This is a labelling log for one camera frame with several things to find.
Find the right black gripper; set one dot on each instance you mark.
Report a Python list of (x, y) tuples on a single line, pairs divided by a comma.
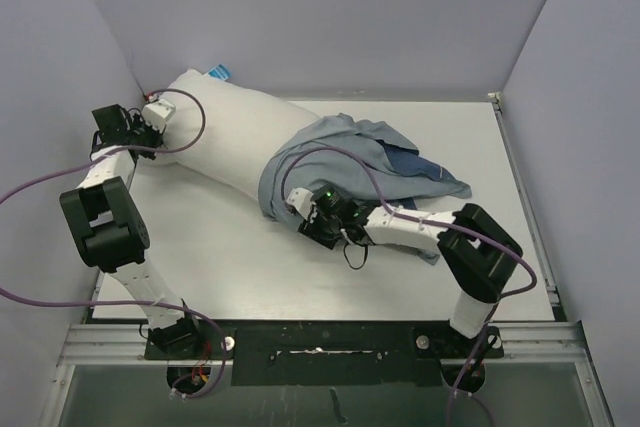
[(313, 225)]

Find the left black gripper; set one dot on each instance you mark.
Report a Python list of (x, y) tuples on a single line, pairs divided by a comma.
[(138, 122)]

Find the blue pillowcase with fish print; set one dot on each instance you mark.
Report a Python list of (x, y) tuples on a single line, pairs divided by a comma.
[(363, 160)]

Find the white pillow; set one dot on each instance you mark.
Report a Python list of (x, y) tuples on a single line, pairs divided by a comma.
[(236, 130)]

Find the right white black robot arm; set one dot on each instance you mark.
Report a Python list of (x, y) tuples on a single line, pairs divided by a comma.
[(479, 253)]

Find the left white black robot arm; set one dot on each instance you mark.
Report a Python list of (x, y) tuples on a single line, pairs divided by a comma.
[(109, 231)]

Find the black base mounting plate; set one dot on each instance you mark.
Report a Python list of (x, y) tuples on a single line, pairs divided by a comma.
[(249, 370)]

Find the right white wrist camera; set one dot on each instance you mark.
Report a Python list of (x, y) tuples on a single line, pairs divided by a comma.
[(300, 201)]

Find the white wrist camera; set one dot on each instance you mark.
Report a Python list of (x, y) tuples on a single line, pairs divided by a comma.
[(157, 114), (300, 201)]

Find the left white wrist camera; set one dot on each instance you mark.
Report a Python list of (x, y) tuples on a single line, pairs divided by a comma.
[(157, 114)]

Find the aluminium frame rail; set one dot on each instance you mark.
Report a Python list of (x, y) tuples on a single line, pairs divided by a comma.
[(118, 344)]

